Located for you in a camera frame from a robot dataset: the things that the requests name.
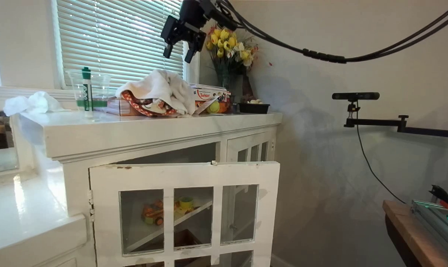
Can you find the flat metal tray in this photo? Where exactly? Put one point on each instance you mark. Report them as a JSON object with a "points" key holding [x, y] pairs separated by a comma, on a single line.
{"points": [[440, 217]]}

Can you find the yellow toy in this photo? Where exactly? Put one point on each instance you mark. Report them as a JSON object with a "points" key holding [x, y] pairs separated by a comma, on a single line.
{"points": [[186, 205]]}

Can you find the dark glass vase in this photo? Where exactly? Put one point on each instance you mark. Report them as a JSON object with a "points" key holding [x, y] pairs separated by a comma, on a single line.
{"points": [[231, 79]]}

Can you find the clear plastic cup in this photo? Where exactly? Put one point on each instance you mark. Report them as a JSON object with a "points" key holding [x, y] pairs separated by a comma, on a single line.
{"points": [[100, 83]]}

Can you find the white towel with orange print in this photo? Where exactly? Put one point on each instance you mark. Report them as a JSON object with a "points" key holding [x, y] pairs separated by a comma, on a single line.
{"points": [[159, 91]]}

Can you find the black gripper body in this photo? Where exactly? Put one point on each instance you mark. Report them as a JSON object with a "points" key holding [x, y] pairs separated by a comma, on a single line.
{"points": [[188, 24]]}

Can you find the pink orange cardboard box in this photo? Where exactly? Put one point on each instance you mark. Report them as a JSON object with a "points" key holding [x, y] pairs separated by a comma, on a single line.
{"points": [[116, 107]]}

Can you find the black hand tool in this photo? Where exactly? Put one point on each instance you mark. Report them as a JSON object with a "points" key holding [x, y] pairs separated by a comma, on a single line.
{"points": [[441, 193]]}

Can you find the black camera boom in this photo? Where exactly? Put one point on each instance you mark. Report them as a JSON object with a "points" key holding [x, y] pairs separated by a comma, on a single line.
{"points": [[382, 122]]}

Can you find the wide white window blind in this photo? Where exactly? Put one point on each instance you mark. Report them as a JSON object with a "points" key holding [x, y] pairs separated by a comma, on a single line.
{"points": [[121, 39]]}

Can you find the black bowl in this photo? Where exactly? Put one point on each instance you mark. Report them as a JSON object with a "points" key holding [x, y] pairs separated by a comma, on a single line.
{"points": [[254, 107]]}

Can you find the black stereo camera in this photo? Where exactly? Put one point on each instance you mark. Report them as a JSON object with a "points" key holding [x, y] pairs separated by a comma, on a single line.
{"points": [[355, 95]]}

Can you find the wooden table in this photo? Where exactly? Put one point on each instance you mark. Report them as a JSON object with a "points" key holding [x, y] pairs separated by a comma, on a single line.
{"points": [[412, 232]]}

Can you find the white crumpled cloth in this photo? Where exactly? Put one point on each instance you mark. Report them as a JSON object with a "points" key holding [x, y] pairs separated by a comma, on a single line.
{"points": [[32, 103]]}

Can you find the yellow flower bouquet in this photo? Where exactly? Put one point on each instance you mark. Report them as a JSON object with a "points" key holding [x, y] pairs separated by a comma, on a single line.
{"points": [[229, 42]]}

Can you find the low white drawer cabinet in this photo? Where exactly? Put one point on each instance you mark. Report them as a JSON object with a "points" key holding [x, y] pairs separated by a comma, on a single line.
{"points": [[26, 223]]}

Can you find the orange toy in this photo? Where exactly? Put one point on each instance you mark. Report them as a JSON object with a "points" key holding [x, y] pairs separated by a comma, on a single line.
{"points": [[153, 214]]}

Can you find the yellow-green tennis ball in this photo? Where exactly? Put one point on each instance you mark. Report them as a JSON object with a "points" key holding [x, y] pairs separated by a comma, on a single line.
{"points": [[214, 107]]}

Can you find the white glass-pane cabinet door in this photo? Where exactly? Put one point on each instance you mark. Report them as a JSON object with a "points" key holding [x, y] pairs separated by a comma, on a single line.
{"points": [[185, 175]]}

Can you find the white Twister game box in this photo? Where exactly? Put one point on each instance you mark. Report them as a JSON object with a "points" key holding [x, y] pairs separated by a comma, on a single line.
{"points": [[211, 92]]}

